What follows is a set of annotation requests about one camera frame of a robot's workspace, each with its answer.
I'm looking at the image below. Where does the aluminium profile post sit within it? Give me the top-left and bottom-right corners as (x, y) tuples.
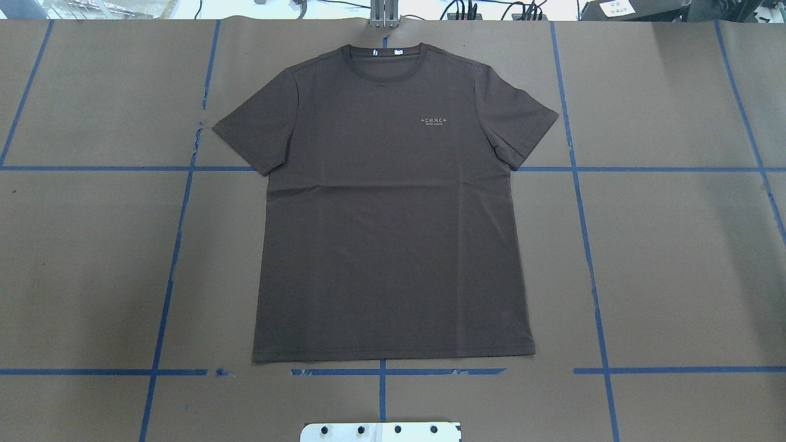
(370, 0), (400, 29)

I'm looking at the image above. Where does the white metal base plate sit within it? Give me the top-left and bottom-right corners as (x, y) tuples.
(300, 422), (462, 441)

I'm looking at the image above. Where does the brown paper table cover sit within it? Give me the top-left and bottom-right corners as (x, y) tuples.
(2, 17), (784, 441)

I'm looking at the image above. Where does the black box with label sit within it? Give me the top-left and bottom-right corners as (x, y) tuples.
(579, 1), (691, 22)

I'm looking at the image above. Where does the dark brown t-shirt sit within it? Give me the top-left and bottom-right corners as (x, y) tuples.
(213, 43), (559, 364)

